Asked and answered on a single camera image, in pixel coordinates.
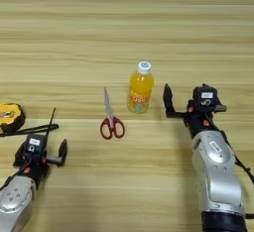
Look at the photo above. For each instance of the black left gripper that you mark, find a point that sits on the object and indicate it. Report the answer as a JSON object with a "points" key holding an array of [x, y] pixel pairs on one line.
{"points": [[34, 170]]}

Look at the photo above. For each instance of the black box white label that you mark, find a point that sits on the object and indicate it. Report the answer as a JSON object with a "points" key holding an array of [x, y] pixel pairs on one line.
{"points": [[205, 97], [34, 143]]}

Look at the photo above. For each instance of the right black box white label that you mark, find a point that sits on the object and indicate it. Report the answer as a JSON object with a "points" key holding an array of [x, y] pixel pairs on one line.
{"points": [[205, 97]]}

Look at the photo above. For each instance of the orange juice bottle white cap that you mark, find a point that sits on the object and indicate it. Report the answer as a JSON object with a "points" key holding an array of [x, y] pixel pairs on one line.
{"points": [[140, 90]]}

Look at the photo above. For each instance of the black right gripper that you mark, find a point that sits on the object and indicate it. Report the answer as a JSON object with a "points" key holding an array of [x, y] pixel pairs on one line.
{"points": [[200, 122]]}

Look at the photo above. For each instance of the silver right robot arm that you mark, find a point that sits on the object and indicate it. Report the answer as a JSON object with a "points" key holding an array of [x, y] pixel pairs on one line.
{"points": [[216, 173]]}

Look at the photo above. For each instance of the left black box white label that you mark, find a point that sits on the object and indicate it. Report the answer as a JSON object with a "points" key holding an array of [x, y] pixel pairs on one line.
{"points": [[34, 143]]}

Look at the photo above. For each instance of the yellow black tape measure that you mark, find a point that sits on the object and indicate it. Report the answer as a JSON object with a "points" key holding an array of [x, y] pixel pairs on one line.
{"points": [[10, 117]]}

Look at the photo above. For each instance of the thin black pen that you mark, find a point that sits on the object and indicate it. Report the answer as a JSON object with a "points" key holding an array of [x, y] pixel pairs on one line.
{"points": [[52, 118]]}

